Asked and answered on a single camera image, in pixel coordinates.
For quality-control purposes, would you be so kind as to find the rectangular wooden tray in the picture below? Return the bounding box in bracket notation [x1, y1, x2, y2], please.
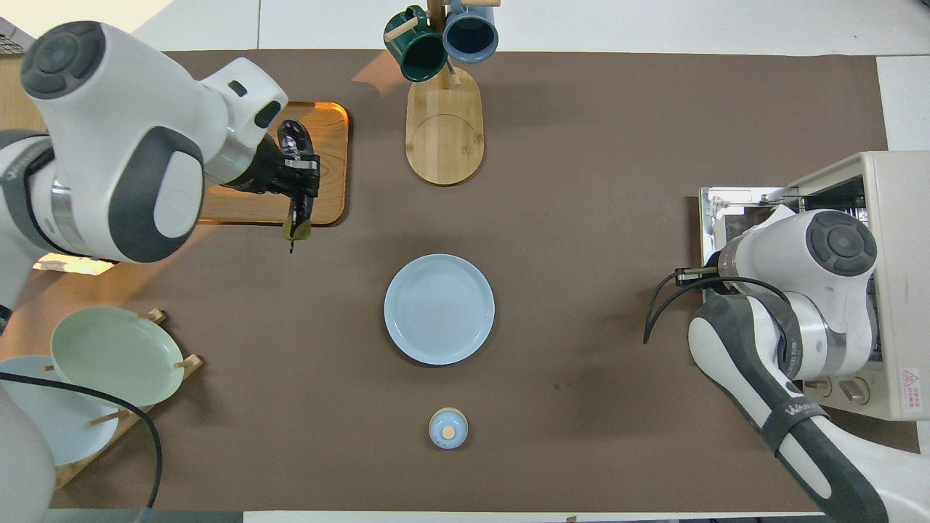
[198, 100, 350, 227]

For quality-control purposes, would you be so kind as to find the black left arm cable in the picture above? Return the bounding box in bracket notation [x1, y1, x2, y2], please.
[0, 371, 163, 511]

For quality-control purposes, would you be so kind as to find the wooden mug tree stand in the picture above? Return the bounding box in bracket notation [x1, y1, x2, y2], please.
[384, 0, 502, 187]

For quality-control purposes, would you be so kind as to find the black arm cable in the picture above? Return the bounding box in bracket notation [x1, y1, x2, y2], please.
[642, 267, 794, 346]
[0, 371, 163, 511]

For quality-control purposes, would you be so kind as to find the dark green mug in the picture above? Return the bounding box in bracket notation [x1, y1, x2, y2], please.
[384, 6, 449, 84]

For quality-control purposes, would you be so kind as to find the pale blue racked plate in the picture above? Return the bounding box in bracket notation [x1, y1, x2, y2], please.
[0, 355, 121, 467]

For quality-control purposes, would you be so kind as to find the blue grey mug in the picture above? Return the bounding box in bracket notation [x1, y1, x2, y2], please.
[442, 0, 501, 65]

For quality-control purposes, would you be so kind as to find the wooden dish rack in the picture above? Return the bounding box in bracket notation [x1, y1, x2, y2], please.
[44, 308, 203, 489]

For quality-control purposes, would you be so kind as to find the wooden shelf with wire top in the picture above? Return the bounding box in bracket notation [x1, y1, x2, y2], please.
[0, 16, 117, 276]

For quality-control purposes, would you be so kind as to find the brown table mat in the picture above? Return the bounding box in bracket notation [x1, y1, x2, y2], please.
[0, 49, 924, 514]

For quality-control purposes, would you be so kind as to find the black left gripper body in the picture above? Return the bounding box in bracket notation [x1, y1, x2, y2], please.
[225, 134, 321, 198]

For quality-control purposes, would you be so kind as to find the light blue round plate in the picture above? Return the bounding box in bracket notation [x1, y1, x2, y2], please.
[384, 254, 496, 366]

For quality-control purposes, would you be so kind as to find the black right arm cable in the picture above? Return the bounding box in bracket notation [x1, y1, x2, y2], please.
[642, 267, 794, 346]

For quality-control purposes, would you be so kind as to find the beige toaster oven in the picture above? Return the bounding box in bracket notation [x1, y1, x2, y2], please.
[698, 150, 930, 423]

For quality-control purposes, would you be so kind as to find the pale green plate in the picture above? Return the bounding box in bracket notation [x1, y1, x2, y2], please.
[50, 306, 185, 409]

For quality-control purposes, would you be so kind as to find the dark purple eggplant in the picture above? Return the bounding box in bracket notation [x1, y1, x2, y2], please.
[279, 119, 321, 254]

